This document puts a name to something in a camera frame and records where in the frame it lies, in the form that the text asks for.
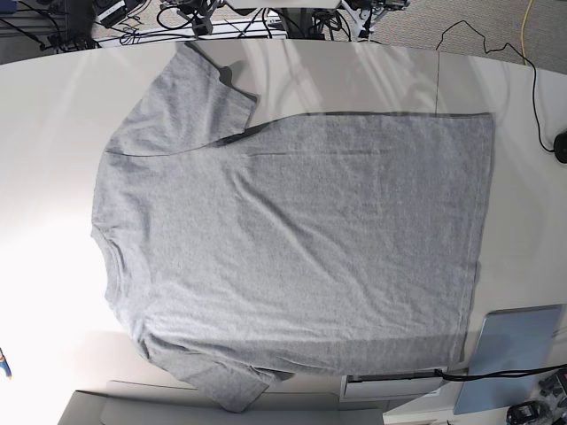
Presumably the grey T-shirt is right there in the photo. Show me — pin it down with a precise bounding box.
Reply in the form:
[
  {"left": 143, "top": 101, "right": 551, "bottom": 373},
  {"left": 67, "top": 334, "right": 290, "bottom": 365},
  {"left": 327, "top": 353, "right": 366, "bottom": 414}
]
[{"left": 92, "top": 43, "right": 494, "bottom": 413}]

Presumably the grey laptop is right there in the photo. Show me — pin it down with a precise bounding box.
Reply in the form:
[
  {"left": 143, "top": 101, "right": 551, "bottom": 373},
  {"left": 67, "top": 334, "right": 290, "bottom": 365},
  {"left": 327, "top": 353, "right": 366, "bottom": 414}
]
[{"left": 453, "top": 305, "right": 562, "bottom": 415}]

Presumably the black round puck device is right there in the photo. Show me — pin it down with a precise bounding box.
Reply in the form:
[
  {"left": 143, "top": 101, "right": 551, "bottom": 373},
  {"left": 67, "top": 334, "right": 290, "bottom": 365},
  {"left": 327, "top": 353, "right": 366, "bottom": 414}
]
[{"left": 553, "top": 131, "right": 567, "bottom": 165}]

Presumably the blue orange tool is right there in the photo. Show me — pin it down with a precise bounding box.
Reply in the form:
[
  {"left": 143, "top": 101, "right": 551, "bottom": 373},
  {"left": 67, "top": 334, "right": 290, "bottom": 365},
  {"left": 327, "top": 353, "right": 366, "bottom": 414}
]
[{"left": 0, "top": 350, "right": 12, "bottom": 379}]

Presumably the black device bottom right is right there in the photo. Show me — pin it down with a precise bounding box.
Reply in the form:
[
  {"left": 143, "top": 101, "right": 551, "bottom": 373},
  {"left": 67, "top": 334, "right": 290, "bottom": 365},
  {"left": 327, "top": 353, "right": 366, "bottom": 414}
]
[{"left": 506, "top": 400, "right": 553, "bottom": 425}]

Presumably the white table cable box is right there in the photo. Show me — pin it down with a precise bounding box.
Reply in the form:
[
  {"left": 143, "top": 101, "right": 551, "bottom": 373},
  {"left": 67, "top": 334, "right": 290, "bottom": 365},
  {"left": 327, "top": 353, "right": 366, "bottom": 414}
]
[{"left": 339, "top": 369, "right": 443, "bottom": 403}]

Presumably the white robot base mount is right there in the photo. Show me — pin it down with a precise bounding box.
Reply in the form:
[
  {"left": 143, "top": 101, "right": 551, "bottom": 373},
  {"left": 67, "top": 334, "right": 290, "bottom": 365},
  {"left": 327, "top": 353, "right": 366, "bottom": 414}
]
[{"left": 226, "top": 0, "right": 341, "bottom": 9}]

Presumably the black cable to table box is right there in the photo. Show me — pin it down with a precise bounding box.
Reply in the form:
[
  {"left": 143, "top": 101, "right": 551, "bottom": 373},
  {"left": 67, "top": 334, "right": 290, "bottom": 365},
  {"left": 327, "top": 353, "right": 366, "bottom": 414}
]
[{"left": 433, "top": 363, "right": 567, "bottom": 383}]

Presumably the black cable bundle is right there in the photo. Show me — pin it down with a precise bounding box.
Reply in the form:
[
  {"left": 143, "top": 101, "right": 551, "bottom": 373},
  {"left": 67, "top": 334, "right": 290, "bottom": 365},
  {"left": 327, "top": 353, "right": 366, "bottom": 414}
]
[{"left": 88, "top": 0, "right": 382, "bottom": 47}]

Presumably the thin black cable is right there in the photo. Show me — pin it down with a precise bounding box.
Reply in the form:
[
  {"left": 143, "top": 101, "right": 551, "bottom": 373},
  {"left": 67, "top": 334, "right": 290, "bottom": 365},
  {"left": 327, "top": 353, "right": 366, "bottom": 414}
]
[{"left": 435, "top": 19, "right": 557, "bottom": 154}]

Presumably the yellow cable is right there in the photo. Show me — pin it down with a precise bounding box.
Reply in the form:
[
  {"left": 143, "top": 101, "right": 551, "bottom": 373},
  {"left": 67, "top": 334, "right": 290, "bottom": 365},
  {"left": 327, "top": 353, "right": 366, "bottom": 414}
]
[{"left": 520, "top": 0, "right": 533, "bottom": 67}]

